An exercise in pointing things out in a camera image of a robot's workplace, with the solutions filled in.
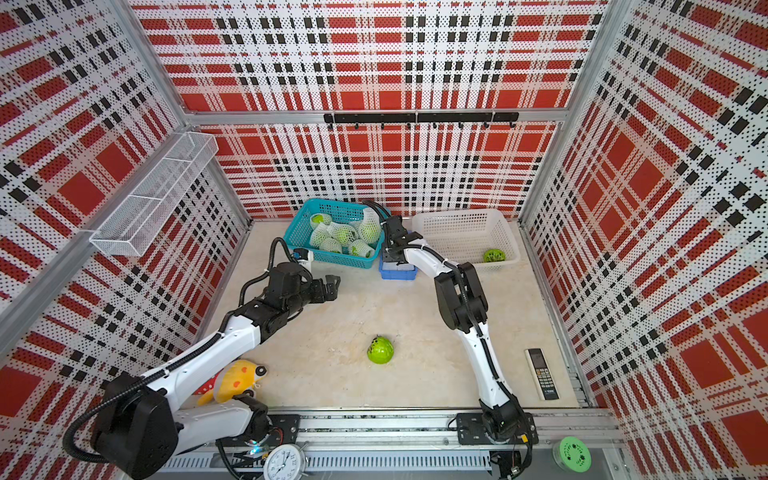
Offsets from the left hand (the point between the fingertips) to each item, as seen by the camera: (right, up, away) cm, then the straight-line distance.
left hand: (329, 279), depth 85 cm
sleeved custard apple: (-11, +20, +27) cm, 35 cm away
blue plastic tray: (+17, +1, +14) cm, 22 cm away
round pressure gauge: (-5, -40, -19) cm, 44 cm away
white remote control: (+60, -26, -3) cm, 66 cm away
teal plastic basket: (-18, +15, +23) cm, 33 cm away
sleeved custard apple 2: (0, +14, +23) cm, 27 cm away
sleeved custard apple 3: (+7, +9, +17) cm, 21 cm away
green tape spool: (+60, -38, -19) cm, 73 cm away
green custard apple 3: (+53, +6, +16) cm, 56 cm away
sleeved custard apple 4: (-4, +10, +19) cm, 22 cm away
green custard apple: (+10, +14, +18) cm, 25 cm away
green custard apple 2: (+15, -19, -4) cm, 25 cm away
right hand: (+19, +8, +20) cm, 29 cm away
